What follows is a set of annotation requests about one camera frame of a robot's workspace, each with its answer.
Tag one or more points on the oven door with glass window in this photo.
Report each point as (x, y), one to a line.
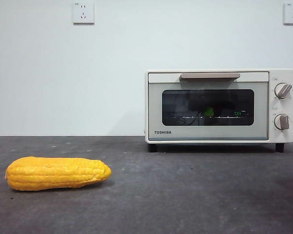
(158, 109)

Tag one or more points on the beige round oven knob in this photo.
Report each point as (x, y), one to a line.
(282, 90)
(281, 121)

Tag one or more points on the white toaster oven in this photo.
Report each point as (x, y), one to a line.
(282, 107)

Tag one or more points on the yellow toy corn cob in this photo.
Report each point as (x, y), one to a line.
(56, 174)

